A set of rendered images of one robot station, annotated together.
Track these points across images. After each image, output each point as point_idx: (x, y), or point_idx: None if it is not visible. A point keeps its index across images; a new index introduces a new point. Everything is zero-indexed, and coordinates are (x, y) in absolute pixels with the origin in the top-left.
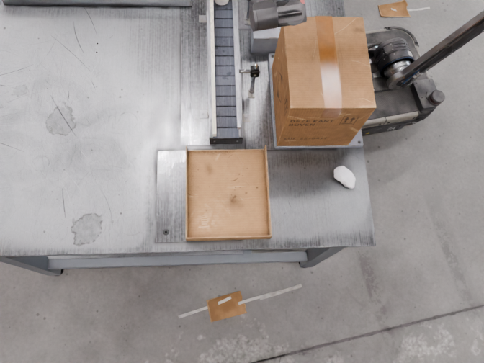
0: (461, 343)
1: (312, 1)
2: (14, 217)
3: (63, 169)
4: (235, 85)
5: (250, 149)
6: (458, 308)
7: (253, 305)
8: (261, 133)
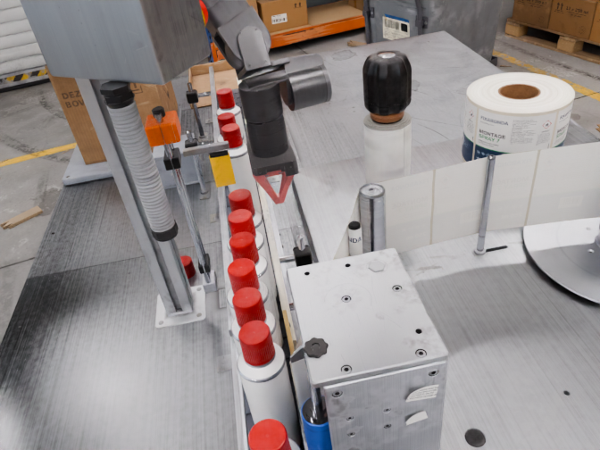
0: (35, 242)
1: (94, 233)
2: (404, 48)
3: None
4: (213, 83)
5: (205, 105)
6: (23, 262)
7: None
8: (194, 116)
